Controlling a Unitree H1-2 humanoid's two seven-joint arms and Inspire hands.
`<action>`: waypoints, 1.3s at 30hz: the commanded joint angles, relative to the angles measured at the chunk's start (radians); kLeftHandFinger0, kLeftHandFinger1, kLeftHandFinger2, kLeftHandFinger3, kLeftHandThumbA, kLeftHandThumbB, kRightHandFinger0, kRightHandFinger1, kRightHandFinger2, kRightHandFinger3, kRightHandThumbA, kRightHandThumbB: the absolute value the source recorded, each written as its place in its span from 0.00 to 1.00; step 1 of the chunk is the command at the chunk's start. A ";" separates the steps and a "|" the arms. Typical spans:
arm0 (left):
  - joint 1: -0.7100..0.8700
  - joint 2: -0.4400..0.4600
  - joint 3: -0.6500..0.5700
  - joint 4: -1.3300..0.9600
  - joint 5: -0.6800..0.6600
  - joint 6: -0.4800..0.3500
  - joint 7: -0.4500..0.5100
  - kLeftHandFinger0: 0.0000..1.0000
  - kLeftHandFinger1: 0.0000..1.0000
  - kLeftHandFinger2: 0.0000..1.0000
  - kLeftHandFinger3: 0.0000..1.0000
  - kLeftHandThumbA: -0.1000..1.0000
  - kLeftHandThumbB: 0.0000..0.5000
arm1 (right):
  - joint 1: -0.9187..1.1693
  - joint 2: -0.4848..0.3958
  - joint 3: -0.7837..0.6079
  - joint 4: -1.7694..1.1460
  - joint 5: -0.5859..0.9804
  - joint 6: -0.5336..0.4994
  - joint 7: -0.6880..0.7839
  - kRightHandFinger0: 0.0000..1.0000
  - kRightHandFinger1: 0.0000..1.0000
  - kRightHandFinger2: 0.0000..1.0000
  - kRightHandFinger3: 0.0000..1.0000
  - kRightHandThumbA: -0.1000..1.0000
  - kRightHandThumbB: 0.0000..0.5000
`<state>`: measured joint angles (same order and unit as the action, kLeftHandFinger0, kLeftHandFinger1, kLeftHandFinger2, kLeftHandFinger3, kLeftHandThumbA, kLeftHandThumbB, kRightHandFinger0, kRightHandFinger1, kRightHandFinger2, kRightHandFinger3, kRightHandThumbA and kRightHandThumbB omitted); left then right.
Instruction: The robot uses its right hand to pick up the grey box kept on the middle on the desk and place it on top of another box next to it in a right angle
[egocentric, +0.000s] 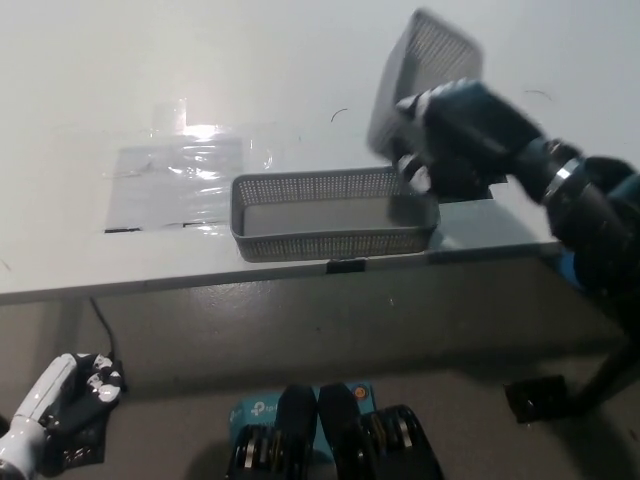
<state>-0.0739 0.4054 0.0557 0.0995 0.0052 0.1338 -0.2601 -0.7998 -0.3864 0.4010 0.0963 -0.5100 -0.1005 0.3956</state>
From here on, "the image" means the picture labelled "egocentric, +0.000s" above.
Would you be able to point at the white and black left hand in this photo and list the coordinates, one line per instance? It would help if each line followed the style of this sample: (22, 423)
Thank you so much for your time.
(65, 395)

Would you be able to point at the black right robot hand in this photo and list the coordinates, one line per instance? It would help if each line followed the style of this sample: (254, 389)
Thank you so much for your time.
(470, 135)

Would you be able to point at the grey perforated plastic basket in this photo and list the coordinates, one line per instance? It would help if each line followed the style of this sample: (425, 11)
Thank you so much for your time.
(430, 50)
(310, 210)

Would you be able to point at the teal cardboard router box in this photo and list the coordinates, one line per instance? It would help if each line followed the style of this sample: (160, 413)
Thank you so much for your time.
(255, 412)

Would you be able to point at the black desk leg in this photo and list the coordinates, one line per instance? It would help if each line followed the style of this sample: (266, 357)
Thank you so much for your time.
(607, 375)

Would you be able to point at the small blue object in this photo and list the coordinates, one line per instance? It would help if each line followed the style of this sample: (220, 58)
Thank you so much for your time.
(567, 270)

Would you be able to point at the black tape strip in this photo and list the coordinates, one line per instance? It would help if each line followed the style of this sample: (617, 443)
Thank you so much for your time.
(345, 266)

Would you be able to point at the clear plastic film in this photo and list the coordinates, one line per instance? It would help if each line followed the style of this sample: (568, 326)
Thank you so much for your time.
(170, 125)

